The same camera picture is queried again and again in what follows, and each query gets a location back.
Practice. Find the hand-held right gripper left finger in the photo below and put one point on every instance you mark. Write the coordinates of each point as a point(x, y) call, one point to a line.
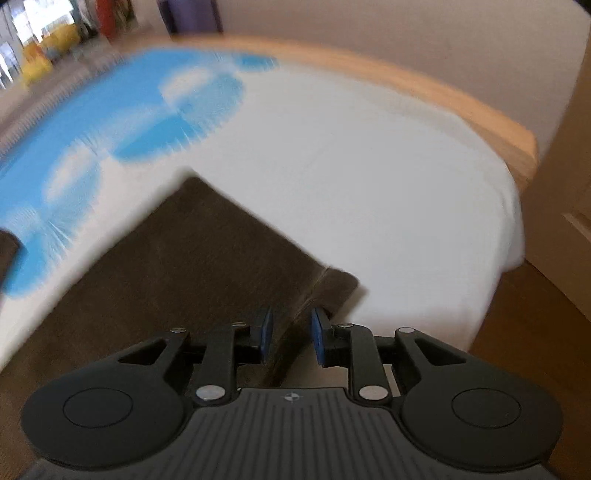
point(266, 333)

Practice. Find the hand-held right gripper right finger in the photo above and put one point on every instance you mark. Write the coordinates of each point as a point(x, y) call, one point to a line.
point(317, 337)

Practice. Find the brown pants with striped waistband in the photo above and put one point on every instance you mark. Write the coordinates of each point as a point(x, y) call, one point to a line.
point(184, 258)

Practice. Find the blue and white printed bedsheet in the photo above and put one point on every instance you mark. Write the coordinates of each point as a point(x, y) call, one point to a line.
point(351, 175)

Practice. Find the purple cloth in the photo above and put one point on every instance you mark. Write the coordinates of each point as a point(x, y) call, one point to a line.
point(191, 16)

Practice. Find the red object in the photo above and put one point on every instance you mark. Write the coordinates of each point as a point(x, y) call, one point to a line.
point(106, 18)

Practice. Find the yellow object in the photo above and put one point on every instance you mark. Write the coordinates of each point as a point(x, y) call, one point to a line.
point(48, 48)

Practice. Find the light wooden bed frame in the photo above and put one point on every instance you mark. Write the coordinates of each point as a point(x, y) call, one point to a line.
point(443, 99)

